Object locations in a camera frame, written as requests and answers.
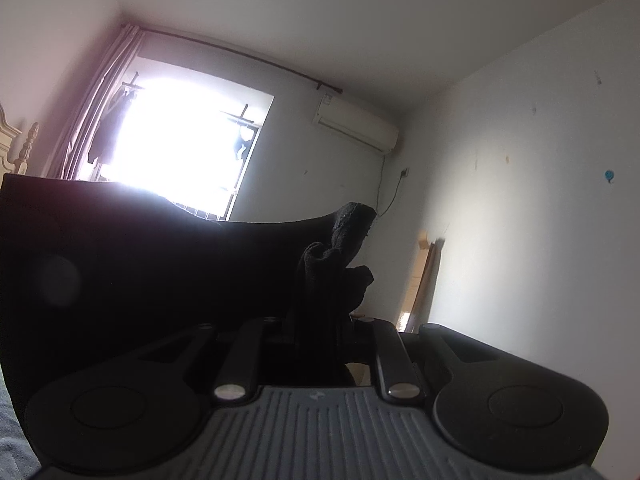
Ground curtain rod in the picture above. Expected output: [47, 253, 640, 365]
[139, 25, 345, 96]

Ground grey bed blanket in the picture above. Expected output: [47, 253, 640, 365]
[0, 378, 41, 480]

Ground cream carved headboard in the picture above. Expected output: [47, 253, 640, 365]
[0, 106, 40, 178]

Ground wall cable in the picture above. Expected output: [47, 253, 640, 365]
[375, 154, 412, 219]

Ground dark clothes hanging by window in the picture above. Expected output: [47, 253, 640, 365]
[88, 86, 137, 164]

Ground wall air conditioner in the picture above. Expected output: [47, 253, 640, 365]
[314, 93, 399, 154]

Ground black t-shirt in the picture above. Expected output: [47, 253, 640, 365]
[1, 176, 375, 476]

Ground grey curtain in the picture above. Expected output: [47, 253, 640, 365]
[47, 24, 144, 180]

